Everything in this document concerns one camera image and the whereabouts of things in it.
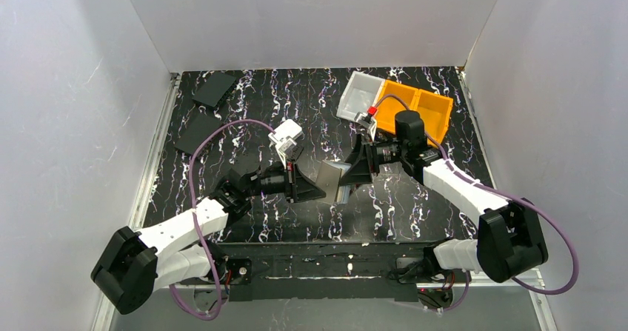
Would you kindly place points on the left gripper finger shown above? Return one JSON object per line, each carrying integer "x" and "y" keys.
{"x": 302, "y": 172}
{"x": 298, "y": 193}

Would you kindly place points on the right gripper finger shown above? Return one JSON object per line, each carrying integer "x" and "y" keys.
{"x": 358, "y": 173}
{"x": 362, "y": 143}

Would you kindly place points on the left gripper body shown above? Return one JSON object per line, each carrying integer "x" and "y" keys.
{"x": 292, "y": 183}

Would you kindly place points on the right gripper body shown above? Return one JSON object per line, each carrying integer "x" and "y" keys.
{"x": 368, "y": 157}

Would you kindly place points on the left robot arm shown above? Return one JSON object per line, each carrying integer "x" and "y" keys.
{"x": 134, "y": 264}

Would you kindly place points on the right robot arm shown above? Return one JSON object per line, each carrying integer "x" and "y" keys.
{"x": 509, "y": 238}

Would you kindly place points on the orange plastic bin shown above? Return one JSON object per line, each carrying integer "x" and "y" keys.
{"x": 385, "y": 115}
{"x": 435, "y": 111}

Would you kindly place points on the white box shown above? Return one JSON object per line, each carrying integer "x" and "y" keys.
{"x": 288, "y": 129}

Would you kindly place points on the white plastic bin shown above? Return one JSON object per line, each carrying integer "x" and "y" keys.
{"x": 360, "y": 93}

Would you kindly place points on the black base bar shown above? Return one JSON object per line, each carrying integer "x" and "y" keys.
{"x": 401, "y": 271}

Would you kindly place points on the black ridged block near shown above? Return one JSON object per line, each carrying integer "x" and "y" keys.
{"x": 201, "y": 127}

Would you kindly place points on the black ridged block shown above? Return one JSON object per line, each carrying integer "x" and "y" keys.
{"x": 212, "y": 93}
{"x": 201, "y": 127}

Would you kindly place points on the black ridged block far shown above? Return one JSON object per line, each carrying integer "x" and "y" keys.
{"x": 212, "y": 93}

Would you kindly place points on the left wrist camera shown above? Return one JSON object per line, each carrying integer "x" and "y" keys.
{"x": 286, "y": 146}

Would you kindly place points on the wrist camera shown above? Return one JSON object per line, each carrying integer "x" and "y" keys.
{"x": 366, "y": 123}
{"x": 286, "y": 146}

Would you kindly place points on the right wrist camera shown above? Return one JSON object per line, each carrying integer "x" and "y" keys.
{"x": 366, "y": 123}

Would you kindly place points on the aluminium frame rail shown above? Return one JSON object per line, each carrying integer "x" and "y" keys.
{"x": 105, "y": 311}

